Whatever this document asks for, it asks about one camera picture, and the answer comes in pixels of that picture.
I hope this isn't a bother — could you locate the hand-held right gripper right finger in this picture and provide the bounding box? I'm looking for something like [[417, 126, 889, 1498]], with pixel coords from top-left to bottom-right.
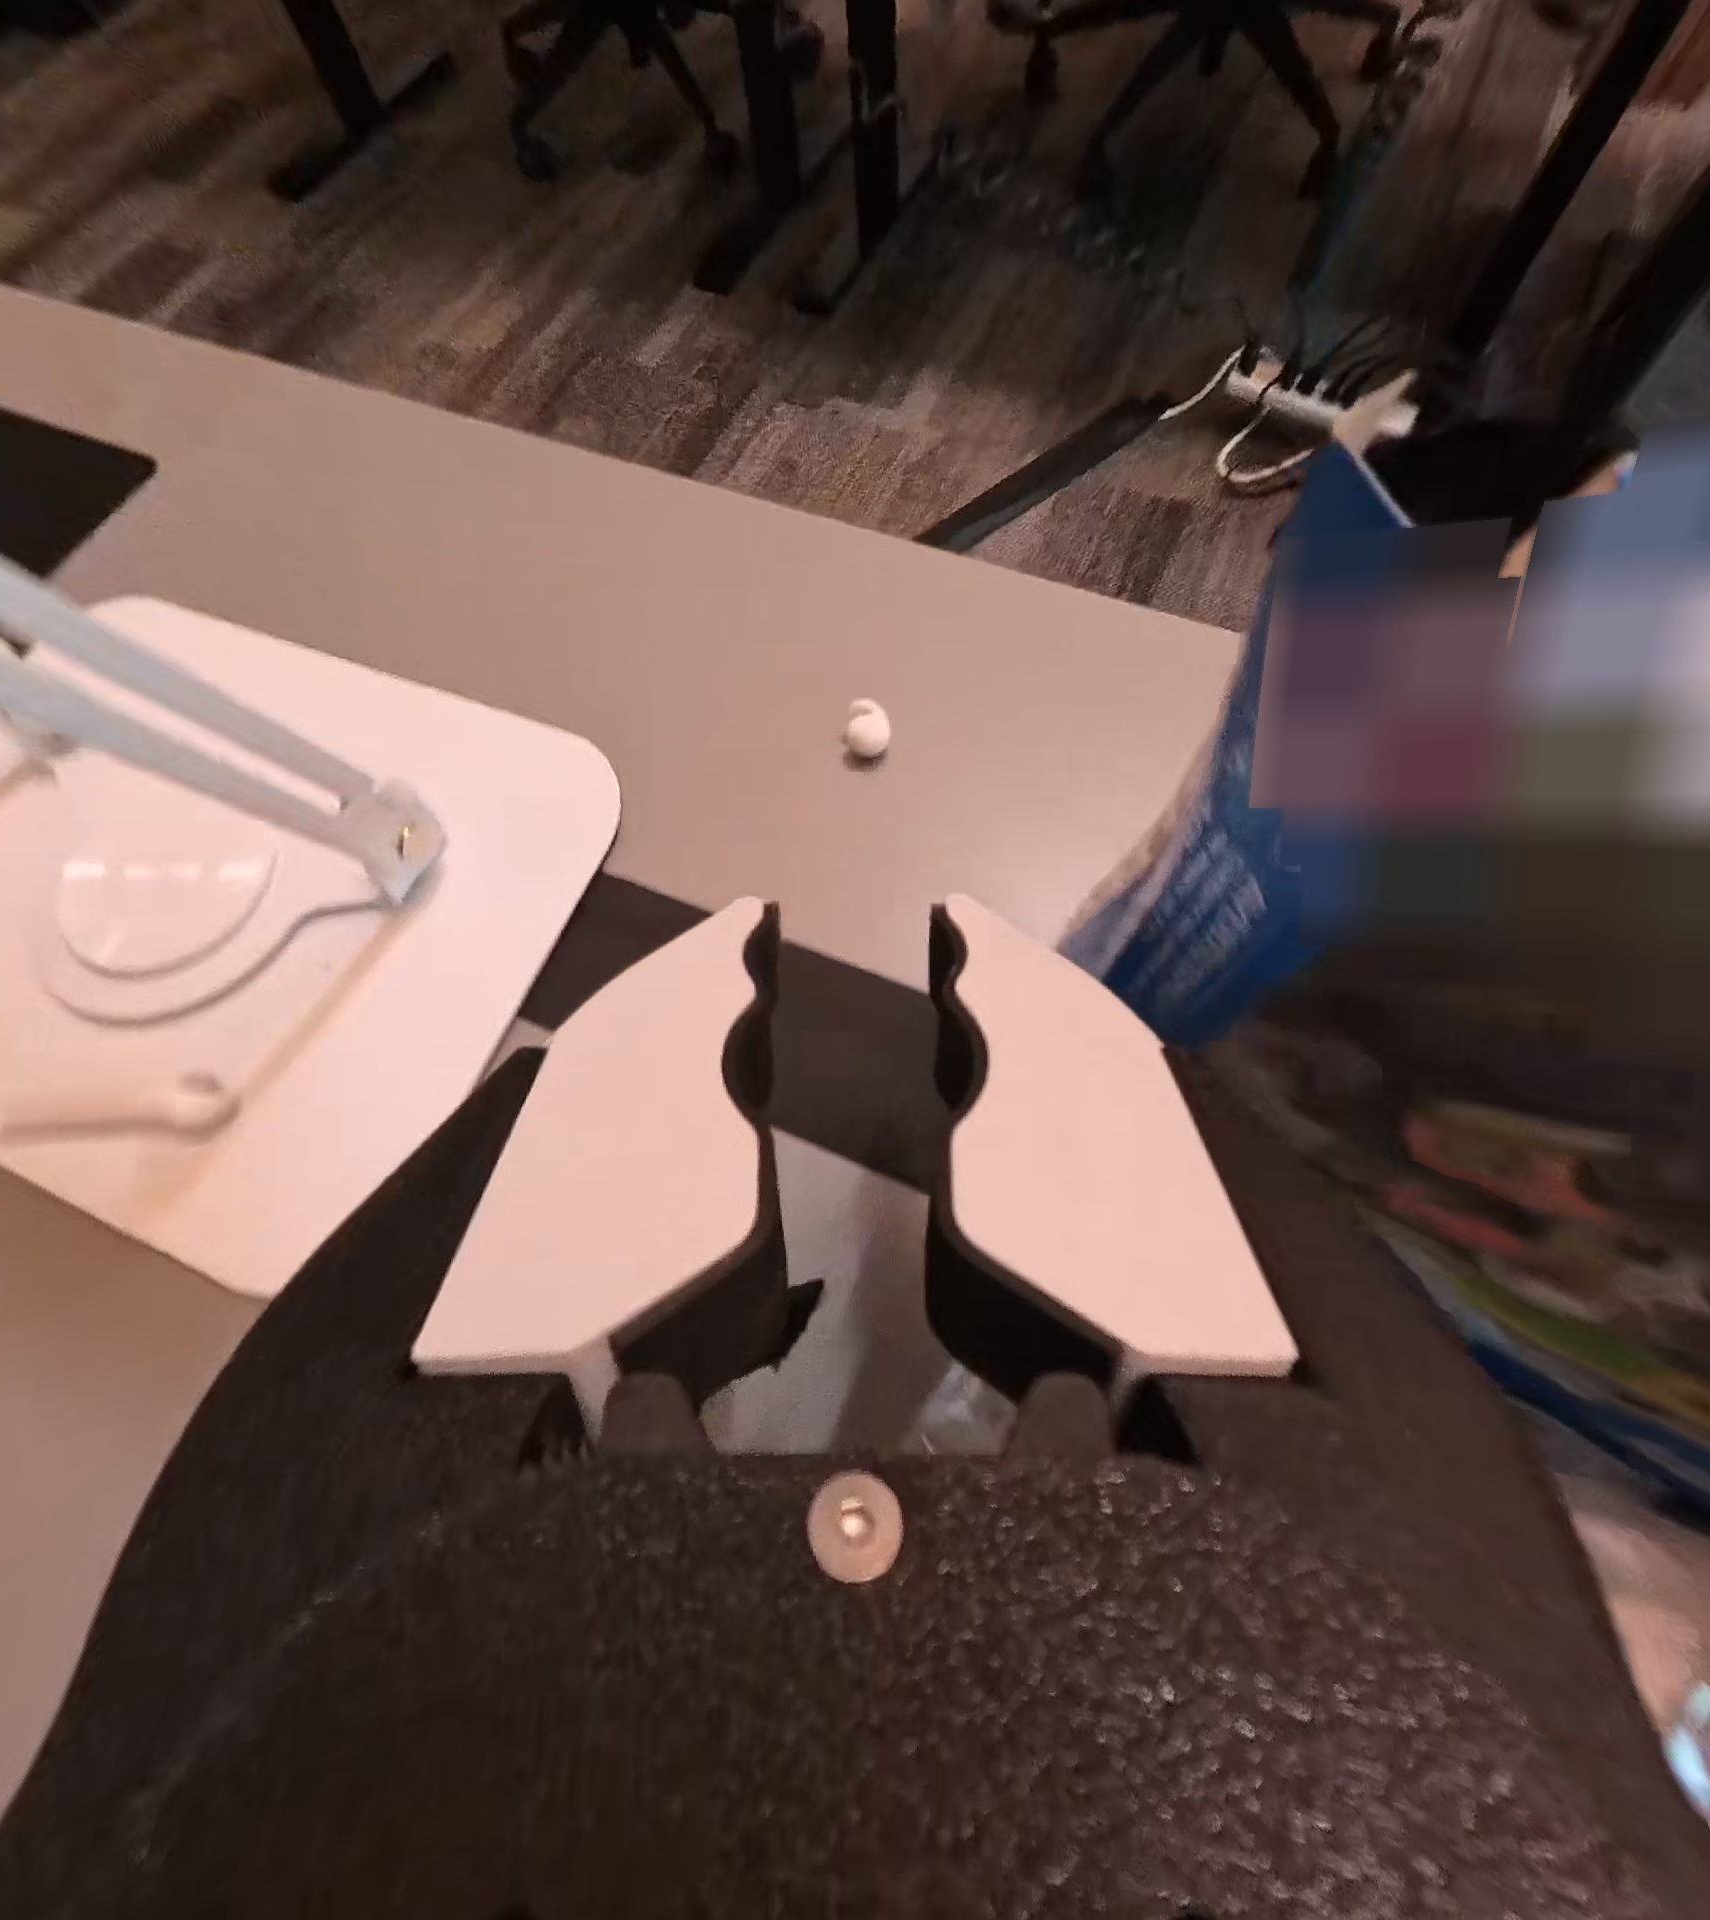
[[924, 893, 1303, 1389]]

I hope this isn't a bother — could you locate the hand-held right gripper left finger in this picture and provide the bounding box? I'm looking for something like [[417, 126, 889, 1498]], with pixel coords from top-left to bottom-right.
[[412, 895, 786, 1383]]

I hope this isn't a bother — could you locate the white wire screen stand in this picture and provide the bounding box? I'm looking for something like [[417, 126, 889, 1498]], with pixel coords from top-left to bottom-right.
[[0, 497, 626, 1303]]

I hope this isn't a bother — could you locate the blue lego set box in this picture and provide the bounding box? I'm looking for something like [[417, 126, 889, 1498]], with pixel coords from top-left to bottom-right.
[[1060, 420, 1710, 1585]]

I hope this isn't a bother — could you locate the black round floor base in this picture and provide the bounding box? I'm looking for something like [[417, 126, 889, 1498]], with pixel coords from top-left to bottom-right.
[[1381, 415, 1644, 530]]

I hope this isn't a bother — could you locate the black desk leg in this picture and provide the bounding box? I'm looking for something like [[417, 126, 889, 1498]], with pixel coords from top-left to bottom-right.
[[691, 0, 906, 320]]

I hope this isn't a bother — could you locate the black slanted pole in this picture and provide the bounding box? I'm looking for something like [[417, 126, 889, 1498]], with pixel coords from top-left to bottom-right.
[[1440, 0, 1710, 429]]

